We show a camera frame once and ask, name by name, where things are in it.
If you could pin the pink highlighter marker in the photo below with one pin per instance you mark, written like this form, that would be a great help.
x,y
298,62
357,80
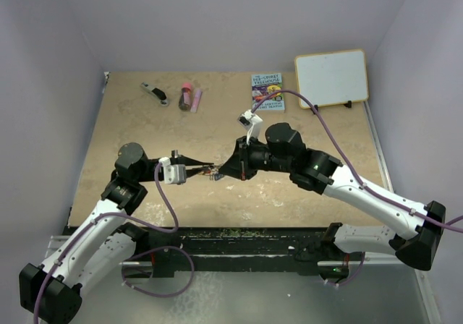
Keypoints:
x,y
196,100

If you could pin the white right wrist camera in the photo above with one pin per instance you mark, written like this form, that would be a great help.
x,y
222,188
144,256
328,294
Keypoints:
x,y
252,123

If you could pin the grey black stapler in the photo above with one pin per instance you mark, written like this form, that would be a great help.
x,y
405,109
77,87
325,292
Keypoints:
x,y
155,92

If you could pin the treehouse paperback book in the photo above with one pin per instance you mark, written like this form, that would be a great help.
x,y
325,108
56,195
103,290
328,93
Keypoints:
x,y
263,85

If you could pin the pink capped bottle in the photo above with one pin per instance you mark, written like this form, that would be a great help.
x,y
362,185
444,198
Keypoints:
x,y
185,97

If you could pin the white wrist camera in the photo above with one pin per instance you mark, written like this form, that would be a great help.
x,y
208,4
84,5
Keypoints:
x,y
252,123
172,173

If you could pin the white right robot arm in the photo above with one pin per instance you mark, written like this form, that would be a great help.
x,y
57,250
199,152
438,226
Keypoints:
x,y
410,230

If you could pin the yellow framed whiteboard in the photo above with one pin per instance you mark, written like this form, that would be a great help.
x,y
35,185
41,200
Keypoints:
x,y
332,78

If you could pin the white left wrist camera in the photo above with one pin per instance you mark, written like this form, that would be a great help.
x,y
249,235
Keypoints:
x,y
172,173

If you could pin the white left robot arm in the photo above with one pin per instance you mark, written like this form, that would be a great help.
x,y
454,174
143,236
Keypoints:
x,y
54,290

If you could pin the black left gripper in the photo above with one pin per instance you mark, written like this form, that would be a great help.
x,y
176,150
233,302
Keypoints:
x,y
187,160

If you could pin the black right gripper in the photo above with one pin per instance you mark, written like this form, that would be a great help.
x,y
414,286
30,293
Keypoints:
x,y
239,164

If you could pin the metal keyring organizer with rings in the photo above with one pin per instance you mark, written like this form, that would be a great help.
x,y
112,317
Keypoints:
x,y
215,170

